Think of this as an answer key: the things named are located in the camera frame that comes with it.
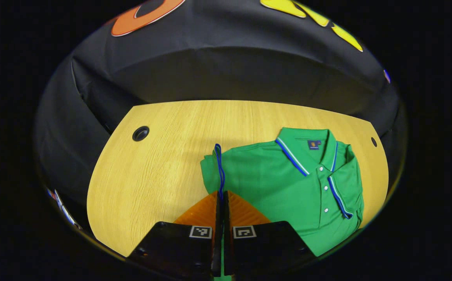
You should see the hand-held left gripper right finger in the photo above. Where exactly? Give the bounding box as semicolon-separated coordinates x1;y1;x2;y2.
224;190;319;280

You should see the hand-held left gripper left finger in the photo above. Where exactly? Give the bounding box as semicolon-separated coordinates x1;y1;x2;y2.
126;191;223;280

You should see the green T-shirt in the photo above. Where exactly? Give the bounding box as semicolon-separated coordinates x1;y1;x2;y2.
200;127;365;281

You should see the colourful printed sheet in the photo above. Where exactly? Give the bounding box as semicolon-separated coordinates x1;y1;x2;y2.
46;189;83;230

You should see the black backdrop cloth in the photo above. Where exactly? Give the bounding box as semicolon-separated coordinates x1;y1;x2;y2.
34;0;406;221

